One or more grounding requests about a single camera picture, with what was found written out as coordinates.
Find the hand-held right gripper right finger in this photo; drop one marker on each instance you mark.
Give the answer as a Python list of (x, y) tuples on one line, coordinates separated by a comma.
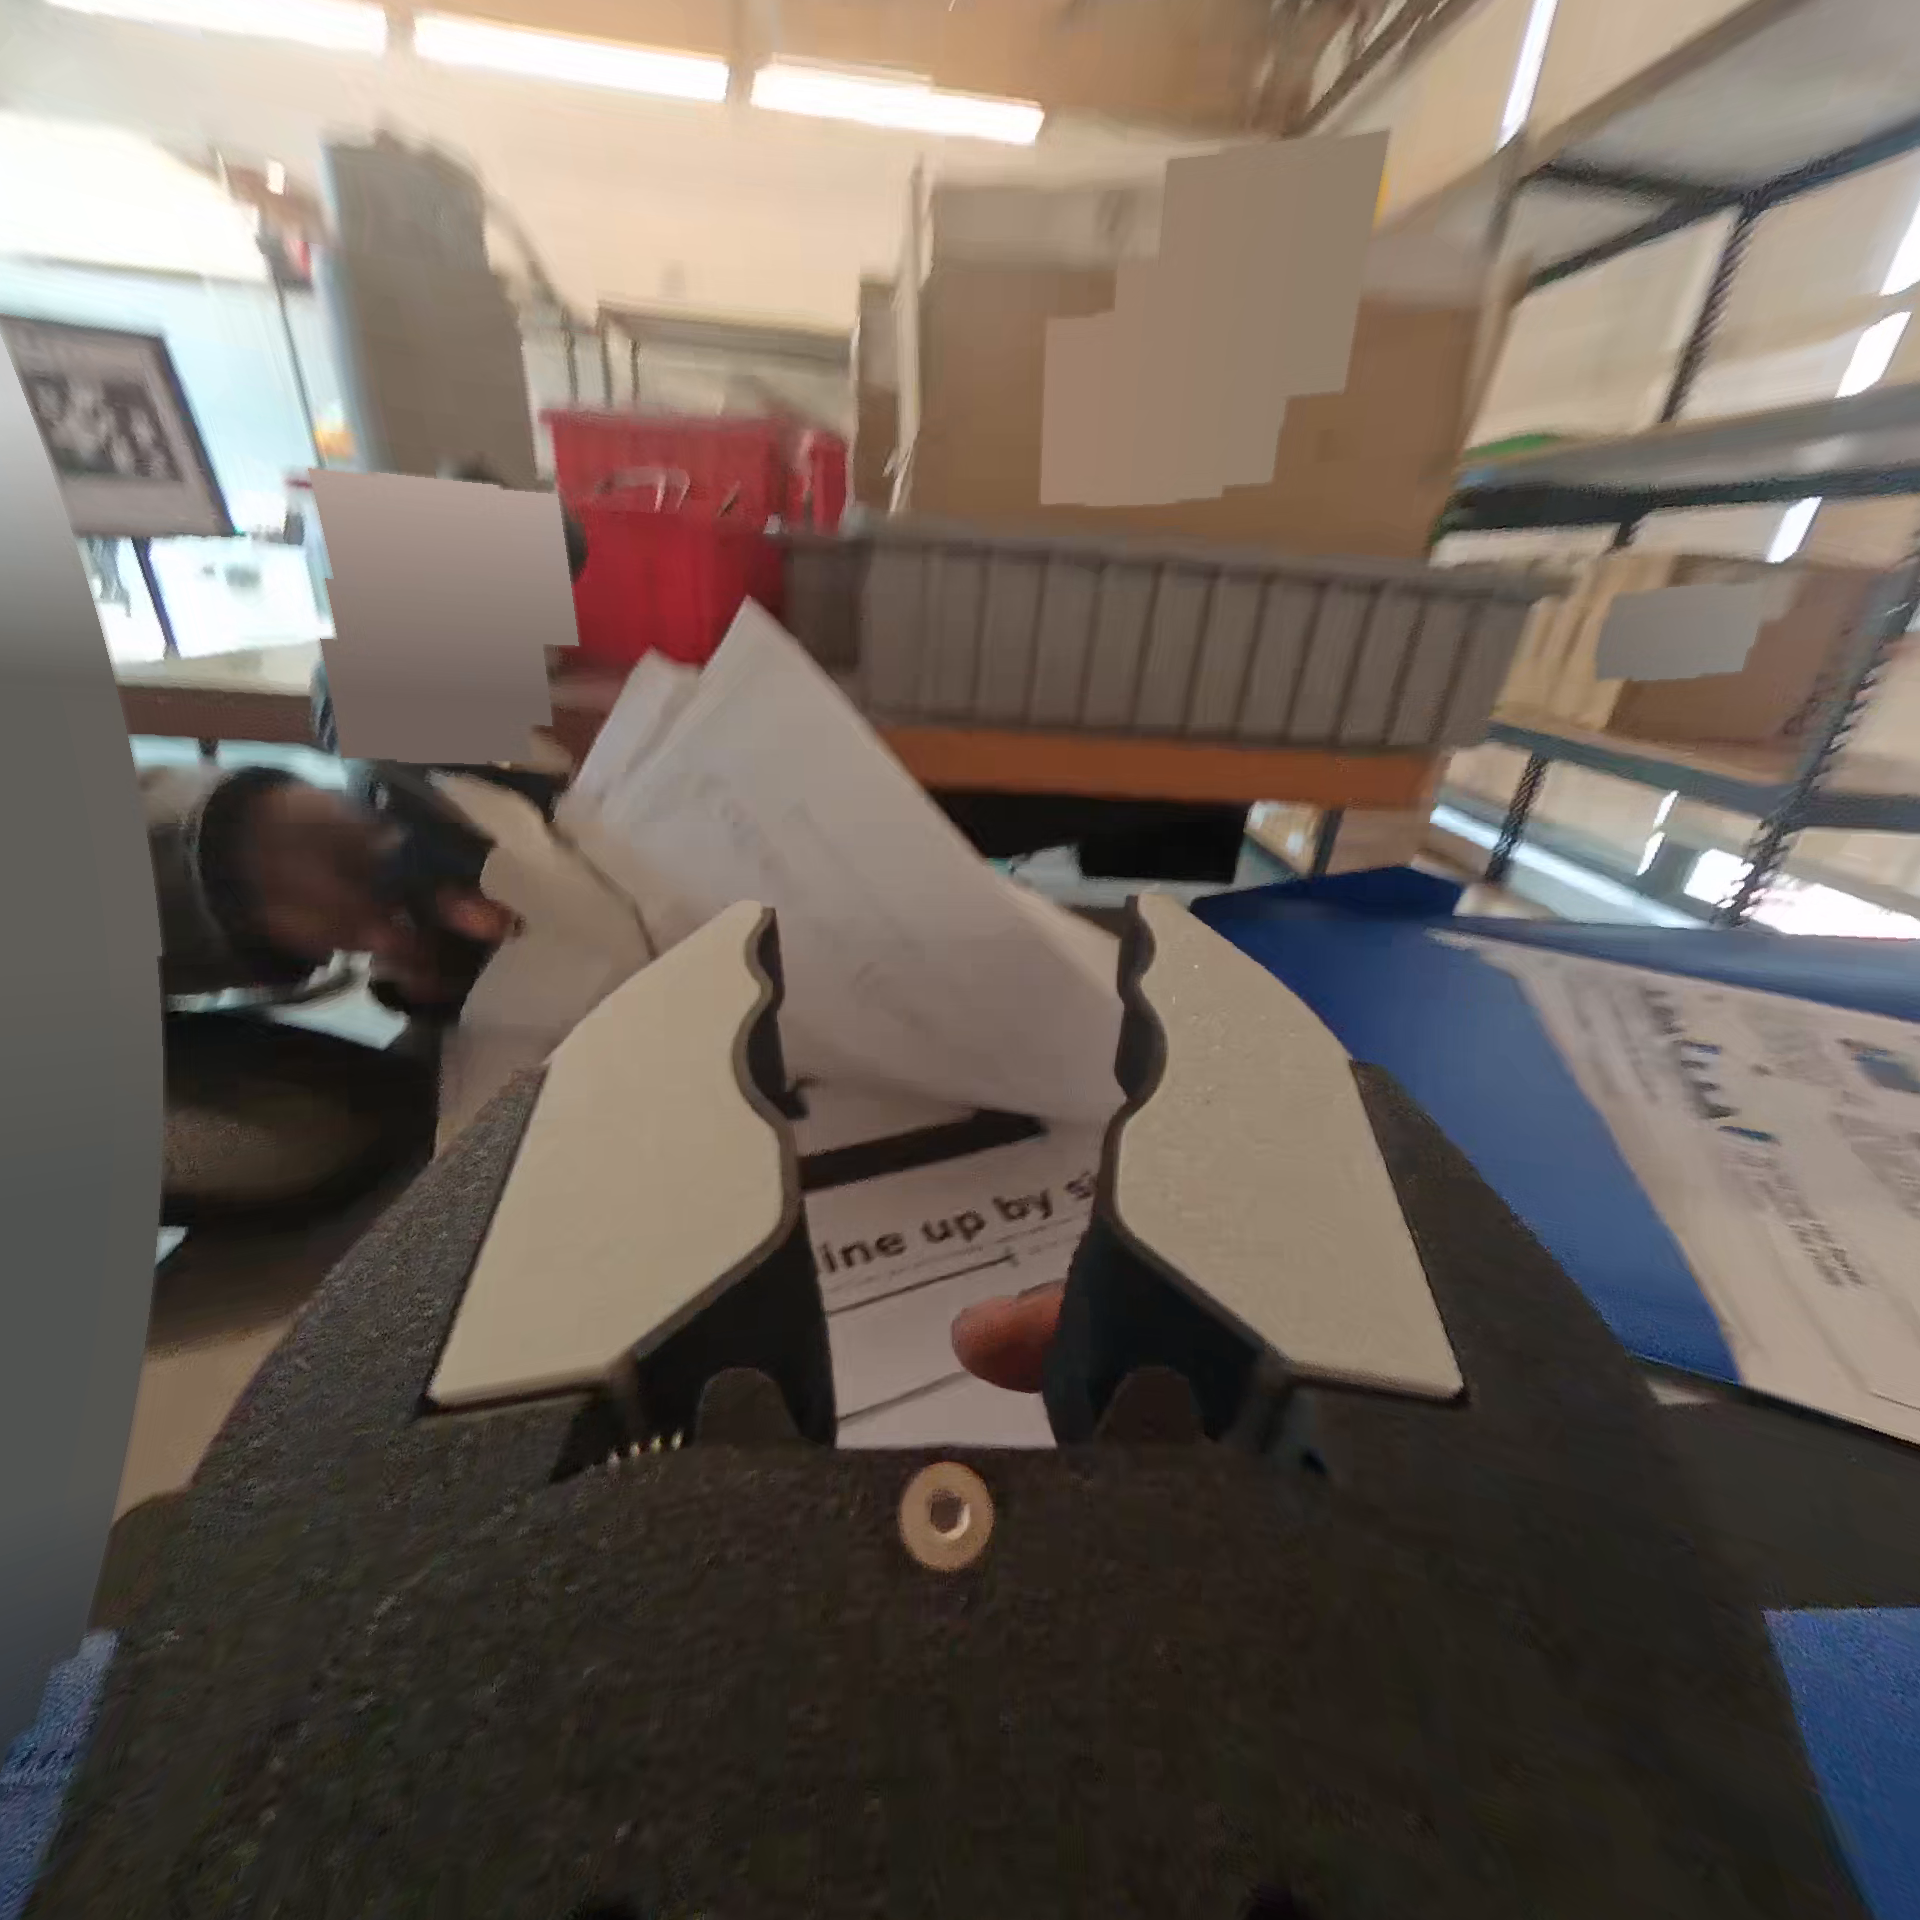
[(1276, 1184)]

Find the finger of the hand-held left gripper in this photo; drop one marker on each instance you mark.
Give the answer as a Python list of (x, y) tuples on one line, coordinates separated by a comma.
[(571, 902)]

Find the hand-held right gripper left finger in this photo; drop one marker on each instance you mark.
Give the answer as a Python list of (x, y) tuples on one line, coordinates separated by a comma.
[(630, 1172)]

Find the white paper sheet large print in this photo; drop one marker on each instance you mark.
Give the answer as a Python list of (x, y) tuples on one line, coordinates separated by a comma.
[(623, 750)]

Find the white sheet bold black text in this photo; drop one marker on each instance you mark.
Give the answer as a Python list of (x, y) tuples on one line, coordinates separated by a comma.
[(915, 1277)]

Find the person's left forearm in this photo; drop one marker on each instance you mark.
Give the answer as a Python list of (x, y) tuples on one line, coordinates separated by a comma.
[(178, 879)]

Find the person's left hand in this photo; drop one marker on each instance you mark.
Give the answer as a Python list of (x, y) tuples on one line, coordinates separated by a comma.
[(300, 879)]

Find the person's right hand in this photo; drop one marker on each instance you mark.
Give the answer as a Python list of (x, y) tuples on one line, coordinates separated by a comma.
[(1014, 1337)]

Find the blue folder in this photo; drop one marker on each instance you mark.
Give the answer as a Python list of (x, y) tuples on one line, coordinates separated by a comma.
[(1424, 1080)]

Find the black mesh office chair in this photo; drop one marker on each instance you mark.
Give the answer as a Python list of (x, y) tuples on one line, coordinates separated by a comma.
[(300, 1110)]

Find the red plastic crate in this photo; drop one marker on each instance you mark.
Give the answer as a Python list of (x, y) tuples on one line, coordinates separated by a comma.
[(662, 556)]

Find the printed newspaper sheet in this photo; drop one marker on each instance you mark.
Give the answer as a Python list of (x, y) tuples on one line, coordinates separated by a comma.
[(1725, 1142)]

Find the grey tall cabinet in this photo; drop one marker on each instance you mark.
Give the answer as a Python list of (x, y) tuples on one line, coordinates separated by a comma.
[(429, 317)]

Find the framed black picture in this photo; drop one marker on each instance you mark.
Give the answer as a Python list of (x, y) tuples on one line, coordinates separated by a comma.
[(107, 429)]

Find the grey ribbed plastic bin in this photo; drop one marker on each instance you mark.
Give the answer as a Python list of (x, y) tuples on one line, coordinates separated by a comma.
[(1171, 646)]

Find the large cardboard box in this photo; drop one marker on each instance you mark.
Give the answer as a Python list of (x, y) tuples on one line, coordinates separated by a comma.
[(974, 406)]

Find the cardboard box on rack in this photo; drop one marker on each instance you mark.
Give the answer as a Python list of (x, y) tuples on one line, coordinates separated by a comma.
[(1786, 683)]

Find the blue flat sheet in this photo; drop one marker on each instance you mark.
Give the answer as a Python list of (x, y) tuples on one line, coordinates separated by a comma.
[(61, 1710)]

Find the ceiling light panel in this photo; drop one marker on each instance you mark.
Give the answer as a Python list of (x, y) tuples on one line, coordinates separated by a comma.
[(571, 57), (901, 102)]

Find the metal shelving rack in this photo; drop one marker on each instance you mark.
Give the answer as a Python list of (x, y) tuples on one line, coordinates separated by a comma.
[(1710, 465)]

